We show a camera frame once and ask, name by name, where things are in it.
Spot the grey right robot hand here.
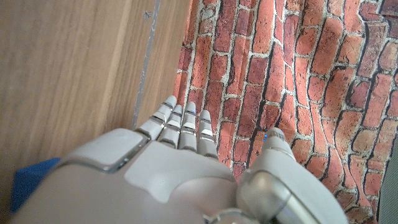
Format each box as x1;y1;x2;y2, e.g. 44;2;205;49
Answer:
8;95;349;224

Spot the small blue cube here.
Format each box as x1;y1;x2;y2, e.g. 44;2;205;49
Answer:
11;157;62;213

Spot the red brick printed backdrop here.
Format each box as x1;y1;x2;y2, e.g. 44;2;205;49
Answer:
172;0;398;224

